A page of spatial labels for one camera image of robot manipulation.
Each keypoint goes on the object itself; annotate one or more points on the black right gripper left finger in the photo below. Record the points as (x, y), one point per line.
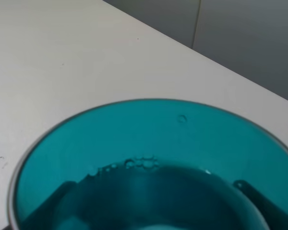
(42, 218)

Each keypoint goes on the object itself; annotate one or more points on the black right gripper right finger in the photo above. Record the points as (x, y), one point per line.
(276, 218)

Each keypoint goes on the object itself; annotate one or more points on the teal translucent plastic cup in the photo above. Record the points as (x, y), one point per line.
(151, 164)

